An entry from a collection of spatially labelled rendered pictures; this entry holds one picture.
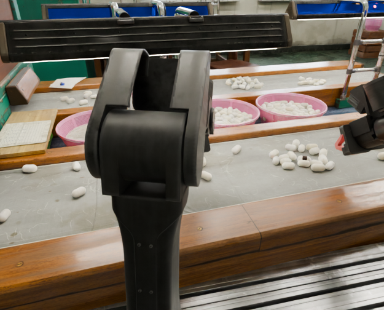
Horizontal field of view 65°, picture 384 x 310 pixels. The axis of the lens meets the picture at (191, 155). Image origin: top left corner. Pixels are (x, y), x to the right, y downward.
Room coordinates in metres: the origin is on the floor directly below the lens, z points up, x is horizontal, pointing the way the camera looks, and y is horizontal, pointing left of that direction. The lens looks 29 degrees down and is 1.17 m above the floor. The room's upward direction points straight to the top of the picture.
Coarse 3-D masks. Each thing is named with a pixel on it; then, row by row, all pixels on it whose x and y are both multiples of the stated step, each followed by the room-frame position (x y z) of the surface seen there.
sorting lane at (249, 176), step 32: (224, 160) 0.74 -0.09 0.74; (256, 160) 0.74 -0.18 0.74; (352, 160) 0.74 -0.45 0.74; (0, 192) 0.59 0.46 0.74; (32, 192) 0.59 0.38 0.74; (64, 192) 0.59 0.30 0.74; (96, 192) 0.59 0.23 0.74; (192, 192) 0.59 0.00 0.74; (224, 192) 0.59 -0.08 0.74; (256, 192) 0.59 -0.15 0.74; (288, 192) 0.59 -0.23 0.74; (0, 224) 0.48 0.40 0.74; (32, 224) 0.48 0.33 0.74; (64, 224) 0.48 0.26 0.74; (96, 224) 0.48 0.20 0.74
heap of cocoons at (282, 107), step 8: (264, 104) 1.18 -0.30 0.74; (272, 104) 1.20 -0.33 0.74; (280, 104) 1.18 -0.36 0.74; (288, 104) 1.19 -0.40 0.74; (296, 104) 1.19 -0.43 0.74; (304, 104) 1.19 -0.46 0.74; (280, 112) 1.10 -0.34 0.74; (288, 112) 1.10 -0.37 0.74; (296, 112) 1.10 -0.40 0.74; (304, 112) 1.10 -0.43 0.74; (312, 112) 1.09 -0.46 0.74; (264, 120) 1.07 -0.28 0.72
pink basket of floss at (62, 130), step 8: (88, 112) 1.04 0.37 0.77; (64, 120) 0.96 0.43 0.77; (72, 120) 0.99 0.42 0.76; (80, 120) 1.01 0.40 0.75; (88, 120) 1.03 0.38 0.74; (56, 128) 0.89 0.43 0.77; (64, 128) 0.94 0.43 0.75; (72, 128) 0.98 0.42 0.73; (64, 136) 0.91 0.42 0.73; (72, 144) 0.82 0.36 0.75; (80, 144) 0.81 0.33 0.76
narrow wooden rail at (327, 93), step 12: (336, 84) 1.39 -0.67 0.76; (360, 84) 1.39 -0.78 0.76; (216, 96) 1.22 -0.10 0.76; (228, 96) 1.22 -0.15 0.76; (240, 96) 1.22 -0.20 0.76; (252, 96) 1.23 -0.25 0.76; (312, 96) 1.31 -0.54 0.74; (324, 96) 1.32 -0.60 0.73; (336, 96) 1.34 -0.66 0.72; (348, 96) 1.36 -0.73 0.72; (72, 108) 1.08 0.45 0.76; (84, 108) 1.08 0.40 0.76; (60, 120) 1.02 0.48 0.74
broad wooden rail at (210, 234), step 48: (336, 192) 0.55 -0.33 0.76; (48, 240) 0.40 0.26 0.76; (96, 240) 0.40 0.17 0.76; (192, 240) 0.40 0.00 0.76; (240, 240) 0.41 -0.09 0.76; (288, 240) 0.44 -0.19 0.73; (336, 240) 0.47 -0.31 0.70; (0, 288) 0.31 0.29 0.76; (48, 288) 0.32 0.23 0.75; (96, 288) 0.34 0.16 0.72
